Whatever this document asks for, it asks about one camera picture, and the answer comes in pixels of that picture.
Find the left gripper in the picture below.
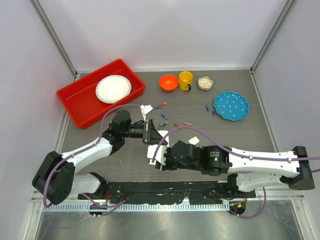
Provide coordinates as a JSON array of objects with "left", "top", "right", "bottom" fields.
[{"left": 122, "top": 119, "right": 168, "bottom": 145}]

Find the white battery cover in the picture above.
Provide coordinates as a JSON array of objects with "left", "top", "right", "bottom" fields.
[{"left": 188, "top": 136, "right": 200, "bottom": 145}]

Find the white remote control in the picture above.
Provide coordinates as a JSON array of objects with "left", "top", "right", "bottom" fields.
[{"left": 146, "top": 136, "right": 169, "bottom": 162}]

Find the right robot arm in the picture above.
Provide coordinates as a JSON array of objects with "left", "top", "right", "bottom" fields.
[{"left": 147, "top": 140, "right": 315, "bottom": 198}]

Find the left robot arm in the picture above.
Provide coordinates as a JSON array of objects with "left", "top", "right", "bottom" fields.
[{"left": 31, "top": 110, "right": 169, "bottom": 207}]

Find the orange bowl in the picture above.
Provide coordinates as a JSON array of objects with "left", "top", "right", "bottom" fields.
[{"left": 158, "top": 74, "right": 179, "bottom": 92}]

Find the white paper plate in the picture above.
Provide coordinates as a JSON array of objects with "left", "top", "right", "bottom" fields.
[{"left": 95, "top": 75, "right": 132, "bottom": 104}]

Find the yellow mug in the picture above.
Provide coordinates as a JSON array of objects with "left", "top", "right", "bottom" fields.
[{"left": 178, "top": 71, "right": 194, "bottom": 92}]

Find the blue dotted plate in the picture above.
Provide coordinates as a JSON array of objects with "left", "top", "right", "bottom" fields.
[{"left": 213, "top": 91, "right": 250, "bottom": 122}]

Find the patterned small bowl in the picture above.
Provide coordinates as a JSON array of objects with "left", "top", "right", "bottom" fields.
[{"left": 197, "top": 76, "right": 215, "bottom": 91}]

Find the red plastic bin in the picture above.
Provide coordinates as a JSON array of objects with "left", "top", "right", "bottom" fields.
[{"left": 56, "top": 59, "right": 146, "bottom": 129}]

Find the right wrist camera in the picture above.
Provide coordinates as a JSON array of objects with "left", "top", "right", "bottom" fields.
[{"left": 147, "top": 145, "right": 167, "bottom": 166}]

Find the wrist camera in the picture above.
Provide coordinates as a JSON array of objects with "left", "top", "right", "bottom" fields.
[
  {"left": 147, "top": 145, "right": 167, "bottom": 166},
  {"left": 140, "top": 105, "right": 154, "bottom": 121}
]

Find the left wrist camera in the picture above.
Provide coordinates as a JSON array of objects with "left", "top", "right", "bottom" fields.
[{"left": 140, "top": 105, "right": 154, "bottom": 121}]

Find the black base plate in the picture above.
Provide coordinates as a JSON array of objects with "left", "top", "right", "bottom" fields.
[{"left": 87, "top": 181, "right": 256, "bottom": 205}]

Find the white cable duct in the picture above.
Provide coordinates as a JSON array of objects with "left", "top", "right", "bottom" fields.
[{"left": 42, "top": 201, "right": 230, "bottom": 213}]

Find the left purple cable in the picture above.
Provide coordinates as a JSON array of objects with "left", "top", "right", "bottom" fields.
[{"left": 43, "top": 103, "right": 142, "bottom": 209}]

